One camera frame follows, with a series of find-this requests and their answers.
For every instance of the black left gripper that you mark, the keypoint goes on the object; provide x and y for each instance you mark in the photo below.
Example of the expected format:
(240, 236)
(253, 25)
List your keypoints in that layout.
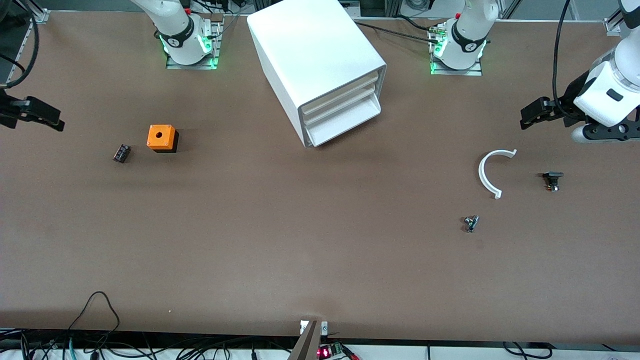
(570, 99)

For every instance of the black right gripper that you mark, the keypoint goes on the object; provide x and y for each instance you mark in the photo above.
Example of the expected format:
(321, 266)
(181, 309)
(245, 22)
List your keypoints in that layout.
(7, 110)

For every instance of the white plastic drawer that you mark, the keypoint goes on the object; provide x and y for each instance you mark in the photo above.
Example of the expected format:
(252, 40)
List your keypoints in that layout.
(340, 94)
(345, 104)
(345, 122)

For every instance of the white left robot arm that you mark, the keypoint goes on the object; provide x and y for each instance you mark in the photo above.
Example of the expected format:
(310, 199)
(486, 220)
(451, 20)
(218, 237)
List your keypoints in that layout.
(467, 30)

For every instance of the orange button box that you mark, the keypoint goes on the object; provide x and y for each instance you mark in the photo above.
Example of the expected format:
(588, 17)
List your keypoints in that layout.
(160, 137)

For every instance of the white drawer cabinet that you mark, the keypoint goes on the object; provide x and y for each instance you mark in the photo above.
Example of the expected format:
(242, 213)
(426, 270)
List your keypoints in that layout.
(310, 45)

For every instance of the white curved plastic arc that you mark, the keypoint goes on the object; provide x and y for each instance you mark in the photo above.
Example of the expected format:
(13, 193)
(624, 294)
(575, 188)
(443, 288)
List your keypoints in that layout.
(482, 175)

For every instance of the small black terminal block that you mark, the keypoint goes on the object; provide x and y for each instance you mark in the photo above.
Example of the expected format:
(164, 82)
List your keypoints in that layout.
(121, 153)

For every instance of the aluminium profile corner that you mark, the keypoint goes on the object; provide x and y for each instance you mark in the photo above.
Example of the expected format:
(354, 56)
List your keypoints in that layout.
(612, 25)
(37, 12)

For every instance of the small metal contact part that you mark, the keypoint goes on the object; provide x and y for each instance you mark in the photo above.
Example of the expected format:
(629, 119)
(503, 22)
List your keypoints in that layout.
(471, 222)

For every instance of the circuit board with red light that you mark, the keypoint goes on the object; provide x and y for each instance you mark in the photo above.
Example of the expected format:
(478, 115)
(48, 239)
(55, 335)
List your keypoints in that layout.
(325, 352)

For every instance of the black switch part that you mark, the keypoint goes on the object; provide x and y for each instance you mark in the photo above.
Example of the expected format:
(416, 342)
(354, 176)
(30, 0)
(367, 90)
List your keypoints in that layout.
(552, 176)

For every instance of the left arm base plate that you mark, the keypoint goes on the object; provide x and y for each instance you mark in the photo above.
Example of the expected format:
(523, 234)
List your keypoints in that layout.
(475, 72)

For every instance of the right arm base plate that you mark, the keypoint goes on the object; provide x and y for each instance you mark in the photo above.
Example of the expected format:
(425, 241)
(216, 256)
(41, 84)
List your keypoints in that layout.
(172, 64)

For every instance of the dark metal frame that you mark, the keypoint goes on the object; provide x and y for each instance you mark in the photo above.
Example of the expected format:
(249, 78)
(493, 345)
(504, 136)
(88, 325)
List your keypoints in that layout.
(380, 6)

